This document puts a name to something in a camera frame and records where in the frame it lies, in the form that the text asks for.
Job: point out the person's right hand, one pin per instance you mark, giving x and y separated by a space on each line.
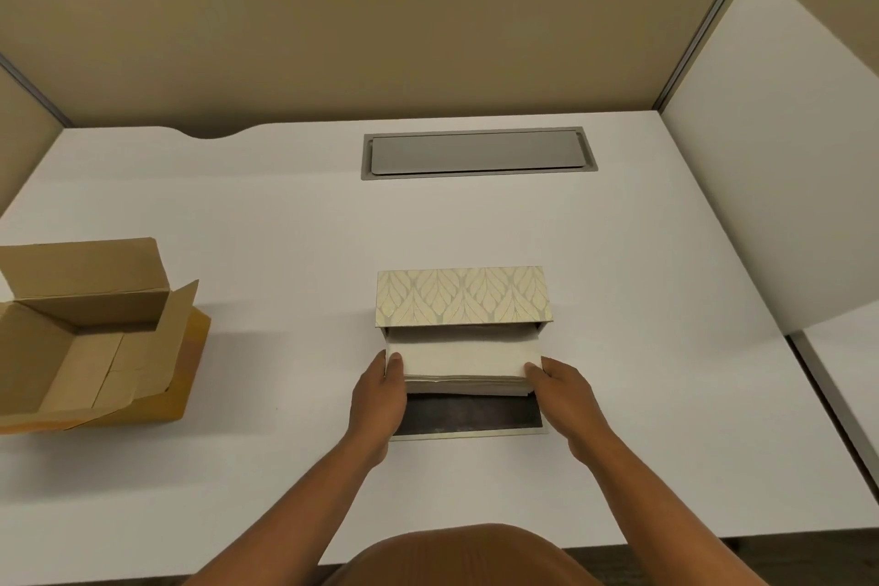
566 403

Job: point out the person's left hand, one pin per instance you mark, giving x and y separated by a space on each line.
376 403

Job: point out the person's left thumb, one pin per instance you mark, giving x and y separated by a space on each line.
397 366

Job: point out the person's right thumb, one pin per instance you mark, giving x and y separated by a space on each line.
535 372

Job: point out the stack of white paper tissues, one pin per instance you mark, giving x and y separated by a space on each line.
463 355

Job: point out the person's right forearm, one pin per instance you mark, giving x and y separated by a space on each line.
659 517

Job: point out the person's left forearm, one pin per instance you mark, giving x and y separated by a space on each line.
295 524

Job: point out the leaf-patterned tissue box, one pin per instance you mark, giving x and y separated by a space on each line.
463 296

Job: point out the person's brown clothing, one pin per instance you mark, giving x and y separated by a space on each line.
467 558

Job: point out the open brown cardboard box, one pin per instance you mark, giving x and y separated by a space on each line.
89 345

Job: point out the white rounded divider panel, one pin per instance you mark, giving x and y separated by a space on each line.
776 153

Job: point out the grey metal partition post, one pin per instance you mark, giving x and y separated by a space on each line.
707 22
34 88

